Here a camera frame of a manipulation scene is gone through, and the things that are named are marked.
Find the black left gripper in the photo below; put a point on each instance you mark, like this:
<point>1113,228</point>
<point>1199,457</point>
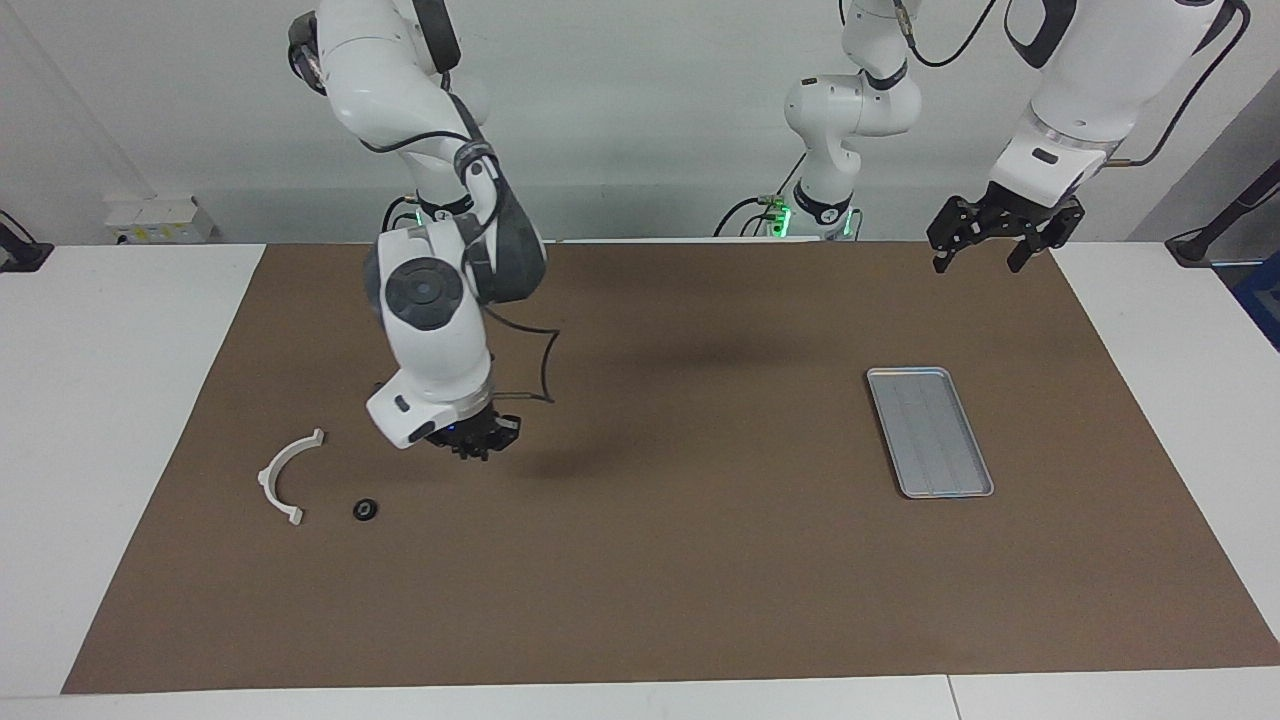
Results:
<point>1010,215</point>

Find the black table clamp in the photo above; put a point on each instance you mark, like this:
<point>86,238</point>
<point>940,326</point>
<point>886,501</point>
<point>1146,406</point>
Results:
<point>20,252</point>

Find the white power strip box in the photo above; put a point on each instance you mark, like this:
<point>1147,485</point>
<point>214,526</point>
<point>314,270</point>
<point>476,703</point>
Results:
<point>160,218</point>

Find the white curved plastic bracket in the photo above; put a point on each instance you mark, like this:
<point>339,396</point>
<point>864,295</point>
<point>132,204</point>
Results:
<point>266,480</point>

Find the large black bearing gear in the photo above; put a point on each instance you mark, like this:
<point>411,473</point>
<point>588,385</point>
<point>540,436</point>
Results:
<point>365,509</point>

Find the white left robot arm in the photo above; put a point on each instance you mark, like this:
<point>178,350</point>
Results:
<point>850,110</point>

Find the brown table mat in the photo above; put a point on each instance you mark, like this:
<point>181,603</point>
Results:
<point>650,580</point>

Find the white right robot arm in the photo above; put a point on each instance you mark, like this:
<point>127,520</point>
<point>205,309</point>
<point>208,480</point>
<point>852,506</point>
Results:
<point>440,350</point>

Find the silver metal tray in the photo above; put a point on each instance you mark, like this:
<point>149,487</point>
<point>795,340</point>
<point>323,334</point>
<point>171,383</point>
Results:
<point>930,430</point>

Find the black angled stand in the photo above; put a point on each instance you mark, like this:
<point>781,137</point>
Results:
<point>1215,232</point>

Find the blue crate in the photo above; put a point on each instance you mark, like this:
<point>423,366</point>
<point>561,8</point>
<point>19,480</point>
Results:
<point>1262,300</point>

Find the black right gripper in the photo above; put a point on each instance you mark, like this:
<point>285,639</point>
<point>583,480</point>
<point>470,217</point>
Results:
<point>485,430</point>

